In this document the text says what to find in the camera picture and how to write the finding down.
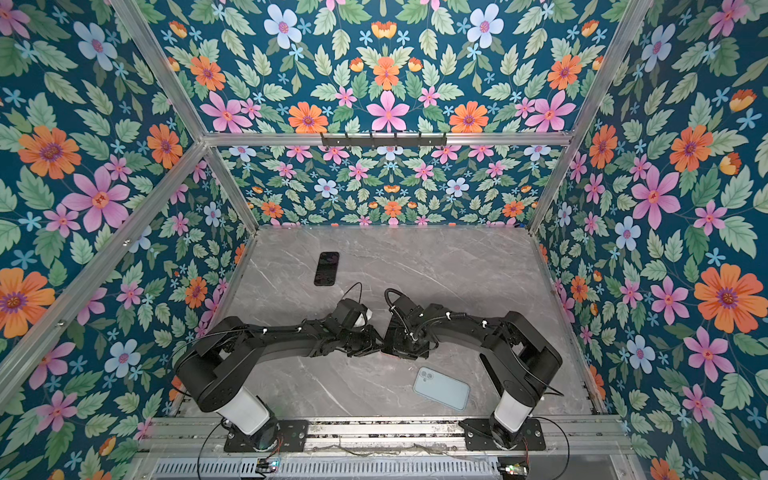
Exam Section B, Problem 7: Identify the black hook rail bracket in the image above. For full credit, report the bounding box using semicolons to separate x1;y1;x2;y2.
320;133;448;148

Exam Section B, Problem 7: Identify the aluminium front rail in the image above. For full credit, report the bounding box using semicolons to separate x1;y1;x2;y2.
138;415;634;456

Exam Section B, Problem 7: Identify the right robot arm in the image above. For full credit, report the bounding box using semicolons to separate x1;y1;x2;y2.
383;288;563;449

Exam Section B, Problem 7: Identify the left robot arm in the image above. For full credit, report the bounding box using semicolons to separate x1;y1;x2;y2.
175;299;384;450

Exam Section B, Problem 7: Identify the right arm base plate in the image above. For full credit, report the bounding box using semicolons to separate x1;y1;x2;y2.
458;417;546;452

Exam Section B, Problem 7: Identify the white vented cable duct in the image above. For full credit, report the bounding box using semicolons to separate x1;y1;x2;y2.
149;457;501;479

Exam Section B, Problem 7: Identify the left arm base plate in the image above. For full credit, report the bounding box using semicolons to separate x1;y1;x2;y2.
224;419;310;453

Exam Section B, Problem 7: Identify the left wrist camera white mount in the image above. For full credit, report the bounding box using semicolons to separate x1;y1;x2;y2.
353;308;372;328

